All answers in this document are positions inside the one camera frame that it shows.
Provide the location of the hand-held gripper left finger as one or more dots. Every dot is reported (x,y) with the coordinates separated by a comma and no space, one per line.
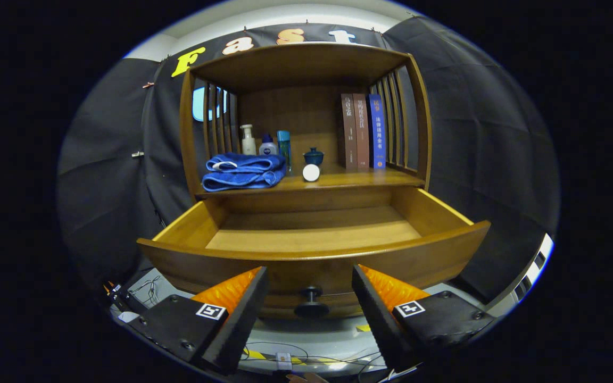
(240,319)

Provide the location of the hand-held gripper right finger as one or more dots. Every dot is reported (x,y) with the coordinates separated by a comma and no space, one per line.
(378,319)

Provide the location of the wooden drawer with black knob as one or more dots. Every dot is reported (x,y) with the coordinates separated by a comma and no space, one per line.
(312,239)

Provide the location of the white tube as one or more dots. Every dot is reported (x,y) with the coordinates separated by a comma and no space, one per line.
(311,173)

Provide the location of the wooden countertop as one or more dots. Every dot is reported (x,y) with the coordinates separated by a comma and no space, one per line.
(349,178)

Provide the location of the wooden cabinet with shelf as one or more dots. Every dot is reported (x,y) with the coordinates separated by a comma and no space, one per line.
(296,64)

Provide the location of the yellow black floor tape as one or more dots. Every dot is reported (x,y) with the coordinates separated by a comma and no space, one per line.
(256,354)

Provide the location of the small white device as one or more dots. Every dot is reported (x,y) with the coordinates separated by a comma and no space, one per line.
(283,360)

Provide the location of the folded blue towel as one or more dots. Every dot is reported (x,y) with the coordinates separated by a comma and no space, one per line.
(242,178)

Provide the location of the white pump bottle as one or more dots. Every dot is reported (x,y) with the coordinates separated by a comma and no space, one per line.
(248,146)

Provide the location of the white bottle with blue cap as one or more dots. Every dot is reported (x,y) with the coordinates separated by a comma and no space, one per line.
(268,148)

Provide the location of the blue lidded teacup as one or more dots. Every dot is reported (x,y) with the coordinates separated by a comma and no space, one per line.
(314,157)

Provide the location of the teal slim bottle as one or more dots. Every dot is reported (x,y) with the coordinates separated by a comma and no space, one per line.
(284,143)

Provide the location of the white panel with dark slots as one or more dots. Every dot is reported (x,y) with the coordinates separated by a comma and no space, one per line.
(546,250)

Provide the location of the blue book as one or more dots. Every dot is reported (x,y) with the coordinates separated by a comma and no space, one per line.
(377,133)

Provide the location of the reddish brown book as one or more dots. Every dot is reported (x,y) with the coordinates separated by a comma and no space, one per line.
(362,133)

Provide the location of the dark brown book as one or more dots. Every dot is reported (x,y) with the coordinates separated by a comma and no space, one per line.
(349,133)

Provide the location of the black backdrop cloth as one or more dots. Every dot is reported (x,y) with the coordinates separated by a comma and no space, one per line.
(104,186)

